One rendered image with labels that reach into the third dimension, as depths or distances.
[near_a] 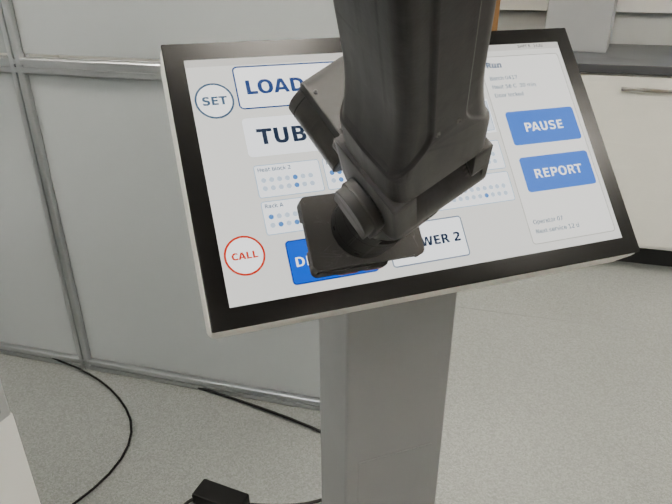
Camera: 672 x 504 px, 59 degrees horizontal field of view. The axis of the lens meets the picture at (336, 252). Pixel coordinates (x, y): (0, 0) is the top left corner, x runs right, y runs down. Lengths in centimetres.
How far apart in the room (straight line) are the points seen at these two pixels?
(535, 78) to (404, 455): 56
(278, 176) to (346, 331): 24
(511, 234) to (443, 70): 48
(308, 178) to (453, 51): 42
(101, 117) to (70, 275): 56
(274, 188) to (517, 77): 35
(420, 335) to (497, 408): 122
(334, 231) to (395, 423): 46
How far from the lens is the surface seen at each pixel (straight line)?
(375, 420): 87
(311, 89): 41
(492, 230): 69
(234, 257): 59
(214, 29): 157
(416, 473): 99
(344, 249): 50
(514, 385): 212
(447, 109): 26
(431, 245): 65
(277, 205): 61
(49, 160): 195
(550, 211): 74
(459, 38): 23
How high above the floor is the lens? 128
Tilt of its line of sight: 26 degrees down
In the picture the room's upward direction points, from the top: straight up
